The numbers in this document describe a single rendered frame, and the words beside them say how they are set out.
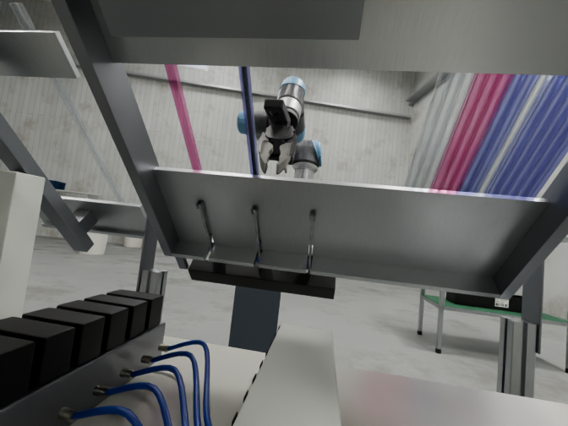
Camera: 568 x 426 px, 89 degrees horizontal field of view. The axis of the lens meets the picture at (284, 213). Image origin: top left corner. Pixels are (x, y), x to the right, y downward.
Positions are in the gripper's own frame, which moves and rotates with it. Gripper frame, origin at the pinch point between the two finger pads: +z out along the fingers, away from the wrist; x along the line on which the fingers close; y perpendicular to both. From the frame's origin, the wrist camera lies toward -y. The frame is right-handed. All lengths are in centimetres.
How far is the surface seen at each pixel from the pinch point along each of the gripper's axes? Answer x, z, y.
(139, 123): 18.9, 10.0, -19.2
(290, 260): -7.1, 19.9, 6.6
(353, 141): -76, -643, 572
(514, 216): -43.7, 13.8, -7.9
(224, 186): 5.5, 13.6, -8.8
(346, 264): -18.8, 19.2, 6.8
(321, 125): 25, -661, 534
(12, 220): 46, 24, -6
